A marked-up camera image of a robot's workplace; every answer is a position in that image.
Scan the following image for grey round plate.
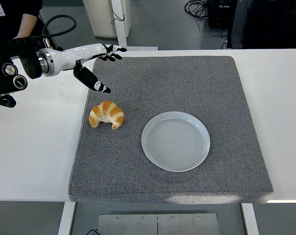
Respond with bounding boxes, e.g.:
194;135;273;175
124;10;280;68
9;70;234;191
141;111;211;172

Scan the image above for grey felt mat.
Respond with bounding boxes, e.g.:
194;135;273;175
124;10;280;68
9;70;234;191
68;55;274;204

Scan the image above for croissant bread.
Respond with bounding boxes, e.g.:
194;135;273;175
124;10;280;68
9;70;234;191
88;100;125;130

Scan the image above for black electronics box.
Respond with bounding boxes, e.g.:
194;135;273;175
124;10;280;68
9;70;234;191
208;0;238;28

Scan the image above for grey metal plate with screws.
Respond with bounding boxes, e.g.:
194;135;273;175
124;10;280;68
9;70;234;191
98;213;221;235

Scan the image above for beige cabinet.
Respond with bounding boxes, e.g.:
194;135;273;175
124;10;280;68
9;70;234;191
83;0;131;39

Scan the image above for person in dark clothing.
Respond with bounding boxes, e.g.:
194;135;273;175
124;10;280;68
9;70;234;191
226;0;296;49

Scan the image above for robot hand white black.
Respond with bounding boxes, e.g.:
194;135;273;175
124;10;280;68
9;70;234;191
44;43;127;94

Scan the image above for person with name badge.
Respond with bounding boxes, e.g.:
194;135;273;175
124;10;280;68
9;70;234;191
0;0;45;41

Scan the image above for white table leg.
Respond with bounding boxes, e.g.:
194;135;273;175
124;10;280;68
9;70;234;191
241;203;260;235
57;202;76;235

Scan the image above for black floor cables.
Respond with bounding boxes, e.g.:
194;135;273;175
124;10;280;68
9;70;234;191
183;0;229;39

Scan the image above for white column stand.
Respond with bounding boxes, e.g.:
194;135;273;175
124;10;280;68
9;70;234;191
89;0;158;51

